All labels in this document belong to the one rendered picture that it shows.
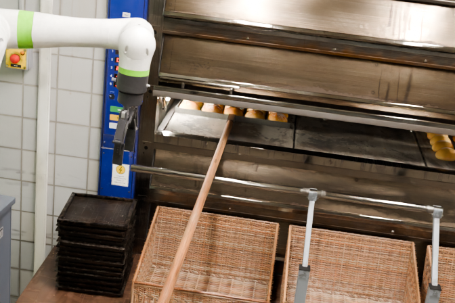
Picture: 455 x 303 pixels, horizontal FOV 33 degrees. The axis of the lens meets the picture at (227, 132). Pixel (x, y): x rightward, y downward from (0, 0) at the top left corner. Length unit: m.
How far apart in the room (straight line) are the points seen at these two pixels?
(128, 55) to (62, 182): 1.43
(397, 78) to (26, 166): 1.68
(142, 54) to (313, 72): 1.16
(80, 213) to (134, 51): 1.19
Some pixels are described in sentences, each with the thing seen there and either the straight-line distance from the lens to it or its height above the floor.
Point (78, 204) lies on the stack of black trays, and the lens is 3.38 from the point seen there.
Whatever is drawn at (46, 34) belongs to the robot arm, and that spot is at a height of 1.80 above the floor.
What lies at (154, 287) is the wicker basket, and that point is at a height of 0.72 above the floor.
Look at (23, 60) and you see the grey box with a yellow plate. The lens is 3.41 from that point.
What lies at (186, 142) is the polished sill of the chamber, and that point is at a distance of 3.41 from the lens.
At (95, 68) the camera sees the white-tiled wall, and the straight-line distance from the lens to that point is 3.39.
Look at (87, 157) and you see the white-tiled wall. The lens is 3.53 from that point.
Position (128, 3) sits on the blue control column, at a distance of 3.27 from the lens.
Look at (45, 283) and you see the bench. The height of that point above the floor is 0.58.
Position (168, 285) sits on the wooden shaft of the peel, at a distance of 2.25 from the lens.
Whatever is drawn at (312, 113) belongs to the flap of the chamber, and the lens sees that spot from 3.17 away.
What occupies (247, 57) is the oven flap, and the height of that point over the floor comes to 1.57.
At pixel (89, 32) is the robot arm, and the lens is 2.40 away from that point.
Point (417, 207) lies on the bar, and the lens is 3.09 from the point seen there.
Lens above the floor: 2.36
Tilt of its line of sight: 19 degrees down
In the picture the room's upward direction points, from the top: 6 degrees clockwise
